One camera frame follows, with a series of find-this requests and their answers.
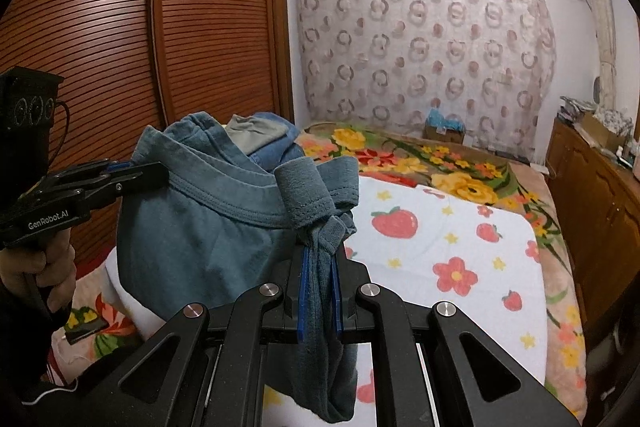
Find light blue folded jeans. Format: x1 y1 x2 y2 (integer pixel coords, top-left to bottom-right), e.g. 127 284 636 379
247 112 306 170

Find blue plastic bag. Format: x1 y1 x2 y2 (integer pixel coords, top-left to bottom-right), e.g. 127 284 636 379
427 108 466 132

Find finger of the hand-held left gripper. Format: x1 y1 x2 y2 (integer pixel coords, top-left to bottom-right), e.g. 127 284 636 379
54 162 170 210
45 159 135 188

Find small cardboard box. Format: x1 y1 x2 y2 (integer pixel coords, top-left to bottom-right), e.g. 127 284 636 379
425 122 466 144

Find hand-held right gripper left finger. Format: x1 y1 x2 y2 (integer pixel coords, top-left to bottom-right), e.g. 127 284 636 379
75 247 308 427

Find teal pants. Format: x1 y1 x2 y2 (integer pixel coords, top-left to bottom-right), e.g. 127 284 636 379
116 111 362 425

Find circle pattern curtain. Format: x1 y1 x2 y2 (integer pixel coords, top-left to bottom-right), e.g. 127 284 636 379
287 0 557 162

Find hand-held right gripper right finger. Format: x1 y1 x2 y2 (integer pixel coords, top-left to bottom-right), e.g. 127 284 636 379
332 251 576 427

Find wooden slatted wardrobe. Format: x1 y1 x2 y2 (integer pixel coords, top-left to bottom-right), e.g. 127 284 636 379
0 0 296 278

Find grey-green folded shorts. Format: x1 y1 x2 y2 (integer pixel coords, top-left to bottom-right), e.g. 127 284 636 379
225 116 291 152

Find person's left hand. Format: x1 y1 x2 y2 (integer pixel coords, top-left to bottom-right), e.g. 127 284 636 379
0 227 78 313

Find wrapped white pipe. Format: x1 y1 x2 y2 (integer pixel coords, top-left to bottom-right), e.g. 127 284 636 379
582 0 621 108

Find white strawberry print sheet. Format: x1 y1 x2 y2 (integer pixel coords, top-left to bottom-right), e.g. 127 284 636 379
102 174 546 427

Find person's left forearm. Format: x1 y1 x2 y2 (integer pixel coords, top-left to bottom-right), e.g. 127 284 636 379
0 277 76 427

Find wooden cabinet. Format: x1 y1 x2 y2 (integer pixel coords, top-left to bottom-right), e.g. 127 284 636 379
545 117 640 348

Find floral blanket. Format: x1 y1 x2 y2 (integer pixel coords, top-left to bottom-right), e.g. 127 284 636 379
50 122 588 423

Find black phone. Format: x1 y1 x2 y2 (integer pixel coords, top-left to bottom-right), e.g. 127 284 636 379
64 319 110 344

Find open cardboard box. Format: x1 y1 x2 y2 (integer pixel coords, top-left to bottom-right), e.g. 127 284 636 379
575 112 626 150

